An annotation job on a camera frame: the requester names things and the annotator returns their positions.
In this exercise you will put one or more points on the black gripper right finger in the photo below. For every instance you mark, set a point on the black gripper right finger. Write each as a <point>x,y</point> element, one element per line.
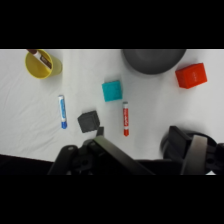
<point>186,150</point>

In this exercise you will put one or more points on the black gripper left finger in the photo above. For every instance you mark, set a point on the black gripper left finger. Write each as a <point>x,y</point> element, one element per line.
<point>110,156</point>

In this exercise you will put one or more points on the blue-teal cube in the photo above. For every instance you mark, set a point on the blue-teal cube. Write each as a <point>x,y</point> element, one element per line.
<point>112,91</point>

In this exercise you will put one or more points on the dark grey cube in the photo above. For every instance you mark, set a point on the dark grey cube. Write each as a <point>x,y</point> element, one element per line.
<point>88,121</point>

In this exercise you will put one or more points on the orange-red cube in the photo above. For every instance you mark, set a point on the orange-red cube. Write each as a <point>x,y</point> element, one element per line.
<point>191,76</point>

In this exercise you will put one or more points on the grey bowl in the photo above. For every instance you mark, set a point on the grey bowl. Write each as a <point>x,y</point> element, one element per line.
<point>153,61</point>

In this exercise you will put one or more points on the red marker pen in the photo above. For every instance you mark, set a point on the red marker pen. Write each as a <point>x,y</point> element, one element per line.
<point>126,118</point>

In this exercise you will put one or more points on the blue marker pen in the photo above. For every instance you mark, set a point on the blue marker pen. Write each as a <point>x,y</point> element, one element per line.
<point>62,111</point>

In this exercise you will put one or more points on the yellow plastic cup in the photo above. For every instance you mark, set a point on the yellow plastic cup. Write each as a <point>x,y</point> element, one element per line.
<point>56,66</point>

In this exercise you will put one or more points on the brown marker pen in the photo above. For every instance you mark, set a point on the brown marker pen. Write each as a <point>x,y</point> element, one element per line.
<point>43,60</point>

